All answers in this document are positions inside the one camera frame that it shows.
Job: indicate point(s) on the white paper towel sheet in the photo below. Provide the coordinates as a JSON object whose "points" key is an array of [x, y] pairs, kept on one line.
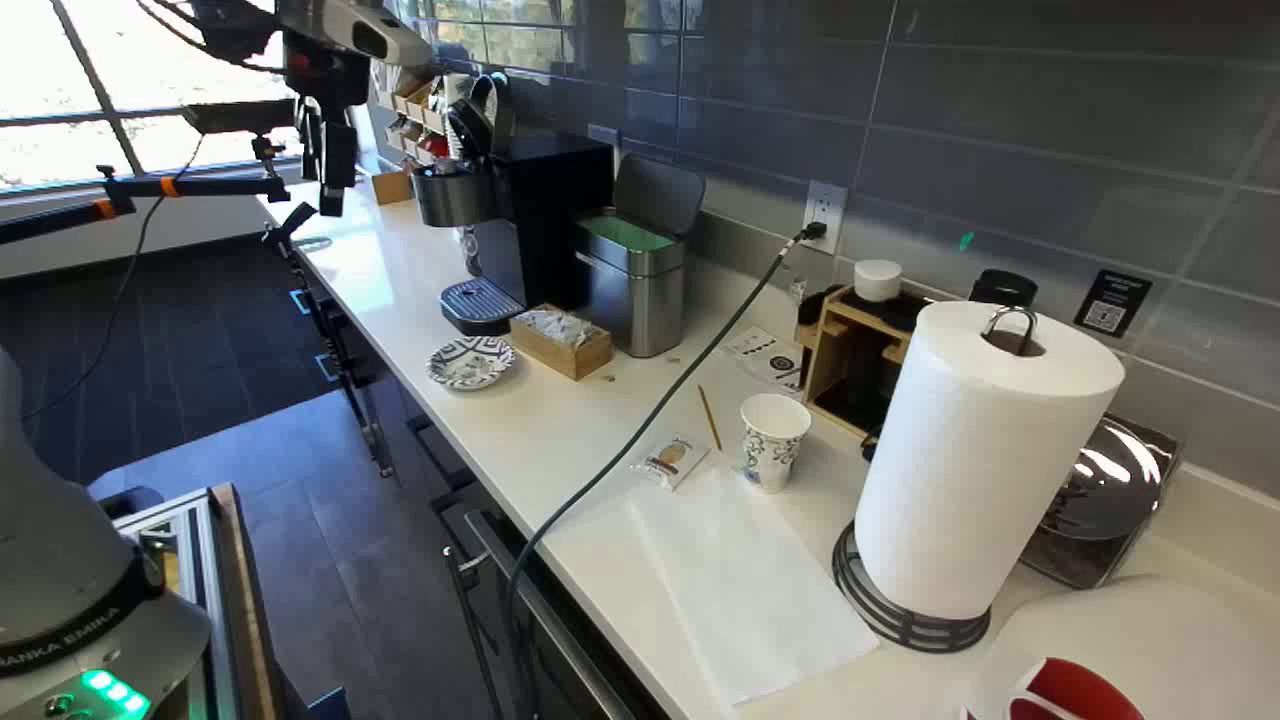
{"points": [[744, 586]]}

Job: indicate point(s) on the white sweetener packets pile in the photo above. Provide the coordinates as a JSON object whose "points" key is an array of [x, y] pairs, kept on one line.
{"points": [[561, 324]]}

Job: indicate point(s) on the wooden shelf organizer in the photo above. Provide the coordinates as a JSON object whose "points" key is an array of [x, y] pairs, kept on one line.
{"points": [[832, 354]]}

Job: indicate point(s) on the black bar with orange clamps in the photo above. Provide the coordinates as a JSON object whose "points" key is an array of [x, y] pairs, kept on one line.
{"points": [[52, 216]]}

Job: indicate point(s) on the red and white object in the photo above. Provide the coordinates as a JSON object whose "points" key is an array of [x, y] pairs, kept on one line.
{"points": [[1067, 692]]}

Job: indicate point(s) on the black paper towel holder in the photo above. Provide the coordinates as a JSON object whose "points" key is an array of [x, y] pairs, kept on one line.
{"points": [[907, 627]]}

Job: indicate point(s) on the black lidded container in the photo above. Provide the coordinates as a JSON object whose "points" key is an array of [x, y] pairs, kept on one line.
{"points": [[483, 305]]}

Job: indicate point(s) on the stainless steel lidded bin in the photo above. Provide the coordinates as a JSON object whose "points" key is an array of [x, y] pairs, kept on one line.
{"points": [[640, 301]]}

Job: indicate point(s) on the single brown sugar packet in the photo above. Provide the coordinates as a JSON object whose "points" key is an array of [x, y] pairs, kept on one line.
{"points": [[676, 458]]}

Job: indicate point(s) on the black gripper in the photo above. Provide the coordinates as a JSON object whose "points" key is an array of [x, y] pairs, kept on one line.
{"points": [[329, 123]]}

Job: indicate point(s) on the bright window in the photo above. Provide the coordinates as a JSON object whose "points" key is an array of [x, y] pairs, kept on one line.
{"points": [[40, 80]]}

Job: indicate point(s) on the blue patterned paper plate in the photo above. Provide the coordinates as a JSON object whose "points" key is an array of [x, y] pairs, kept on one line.
{"points": [[470, 365]]}

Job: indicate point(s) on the small wooden block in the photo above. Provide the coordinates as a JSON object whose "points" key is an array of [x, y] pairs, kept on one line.
{"points": [[394, 184]]}

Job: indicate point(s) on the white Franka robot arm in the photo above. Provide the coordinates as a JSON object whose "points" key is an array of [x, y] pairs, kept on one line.
{"points": [[52, 560]]}

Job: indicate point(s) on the wooden stir stick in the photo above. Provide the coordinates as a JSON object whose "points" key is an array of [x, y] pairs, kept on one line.
{"points": [[708, 422]]}

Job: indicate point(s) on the black QR code sign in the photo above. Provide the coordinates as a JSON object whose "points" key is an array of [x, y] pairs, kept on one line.
{"points": [[1110, 305]]}

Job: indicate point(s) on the black camera on stand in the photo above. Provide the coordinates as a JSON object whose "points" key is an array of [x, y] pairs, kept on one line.
{"points": [[240, 116]]}

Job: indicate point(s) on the stainless steel carafe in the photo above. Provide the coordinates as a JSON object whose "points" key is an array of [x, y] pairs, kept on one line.
{"points": [[462, 193]]}

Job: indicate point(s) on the white printed card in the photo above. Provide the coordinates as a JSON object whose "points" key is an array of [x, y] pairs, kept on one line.
{"points": [[765, 360]]}

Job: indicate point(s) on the wooden box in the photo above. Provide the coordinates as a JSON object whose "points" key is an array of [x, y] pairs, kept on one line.
{"points": [[561, 360]]}

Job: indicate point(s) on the dark base cabinet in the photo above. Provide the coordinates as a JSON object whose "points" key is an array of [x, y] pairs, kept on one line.
{"points": [[441, 533]]}

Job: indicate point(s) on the black coffee machine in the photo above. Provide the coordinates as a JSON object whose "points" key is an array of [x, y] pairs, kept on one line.
{"points": [[561, 215]]}

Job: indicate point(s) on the white wall outlet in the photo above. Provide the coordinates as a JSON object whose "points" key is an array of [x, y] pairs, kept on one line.
{"points": [[831, 203]]}

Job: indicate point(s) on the white paper towel roll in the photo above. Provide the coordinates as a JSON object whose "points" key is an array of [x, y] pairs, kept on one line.
{"points": [[972, 467]]}

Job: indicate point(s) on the white paper cup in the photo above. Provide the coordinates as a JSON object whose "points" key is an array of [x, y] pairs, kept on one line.
{"points": [[774, 442]]}

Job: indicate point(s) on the aluminium frame with wood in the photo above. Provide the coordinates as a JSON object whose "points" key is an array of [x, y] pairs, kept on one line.
{"points": [[202, 572]]}

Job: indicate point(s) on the small white cup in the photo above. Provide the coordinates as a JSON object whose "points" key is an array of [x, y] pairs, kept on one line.
{"points": [[878, 283]]}

